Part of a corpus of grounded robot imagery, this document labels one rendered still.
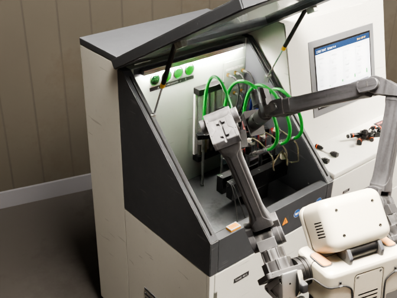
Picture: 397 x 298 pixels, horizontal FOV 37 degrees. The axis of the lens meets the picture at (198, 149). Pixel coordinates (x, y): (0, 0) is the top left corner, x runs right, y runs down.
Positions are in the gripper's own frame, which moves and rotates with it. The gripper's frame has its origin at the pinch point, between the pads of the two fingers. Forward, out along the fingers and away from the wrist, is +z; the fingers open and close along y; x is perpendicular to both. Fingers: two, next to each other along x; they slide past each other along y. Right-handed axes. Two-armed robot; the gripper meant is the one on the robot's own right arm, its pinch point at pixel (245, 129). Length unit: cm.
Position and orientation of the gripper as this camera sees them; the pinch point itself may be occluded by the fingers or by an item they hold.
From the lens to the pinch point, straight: 240.2
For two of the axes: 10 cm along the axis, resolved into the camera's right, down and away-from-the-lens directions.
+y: -2.8, -9.4, 2.0
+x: -9.1, 2.0, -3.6
